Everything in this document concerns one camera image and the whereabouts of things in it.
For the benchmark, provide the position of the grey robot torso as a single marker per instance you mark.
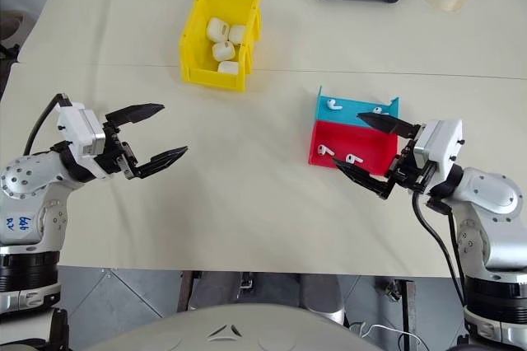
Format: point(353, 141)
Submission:
point(206, 330)

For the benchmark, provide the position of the dark object beside table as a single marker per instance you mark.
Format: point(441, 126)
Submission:
point(10, 34)

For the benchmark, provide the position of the grey rounded shape under table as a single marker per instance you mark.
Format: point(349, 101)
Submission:
point(321, 297)

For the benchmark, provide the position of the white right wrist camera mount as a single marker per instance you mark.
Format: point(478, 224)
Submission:
point(442, 143)

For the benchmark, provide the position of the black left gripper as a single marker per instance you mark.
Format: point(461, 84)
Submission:
point(113, 153)

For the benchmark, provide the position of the blue plastic tray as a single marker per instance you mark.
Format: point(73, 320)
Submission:
point(350, 110)

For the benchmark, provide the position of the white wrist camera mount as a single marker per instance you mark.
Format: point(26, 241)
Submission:
point(442, 143)
point(78, 128)

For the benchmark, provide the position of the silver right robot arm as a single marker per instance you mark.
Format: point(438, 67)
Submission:
point(490, 202)

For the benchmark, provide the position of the white earbud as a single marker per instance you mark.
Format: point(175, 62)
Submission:
point(334, 104)
point(378, 110)
point(353, 158)
point(324, 150)

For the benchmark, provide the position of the yellow plastic bin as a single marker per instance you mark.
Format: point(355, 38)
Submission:
point(197, 62)

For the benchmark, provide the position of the metal table frame bracket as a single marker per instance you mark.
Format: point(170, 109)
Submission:
point(407, 310)

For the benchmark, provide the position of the dark metal table leg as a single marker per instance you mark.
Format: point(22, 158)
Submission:
point(187, 293)

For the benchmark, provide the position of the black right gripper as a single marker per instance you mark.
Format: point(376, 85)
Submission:
point(407, 169)

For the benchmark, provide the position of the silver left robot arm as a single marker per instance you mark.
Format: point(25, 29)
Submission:
point(24, 198)

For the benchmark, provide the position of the red plastic tray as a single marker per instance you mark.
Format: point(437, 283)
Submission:
point(370, 149)

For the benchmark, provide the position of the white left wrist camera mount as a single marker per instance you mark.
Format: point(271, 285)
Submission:
point(78, 128)

